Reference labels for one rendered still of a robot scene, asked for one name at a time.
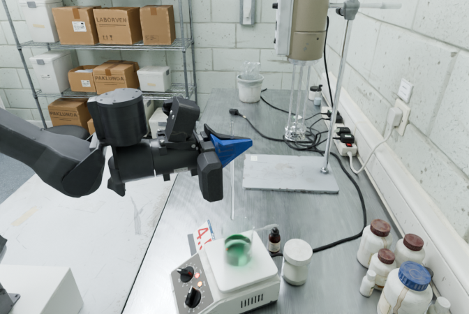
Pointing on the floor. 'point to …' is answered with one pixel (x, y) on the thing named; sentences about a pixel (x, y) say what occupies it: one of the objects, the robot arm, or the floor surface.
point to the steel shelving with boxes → (97, 35)
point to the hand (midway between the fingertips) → (231, 145)
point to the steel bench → (271, 214)
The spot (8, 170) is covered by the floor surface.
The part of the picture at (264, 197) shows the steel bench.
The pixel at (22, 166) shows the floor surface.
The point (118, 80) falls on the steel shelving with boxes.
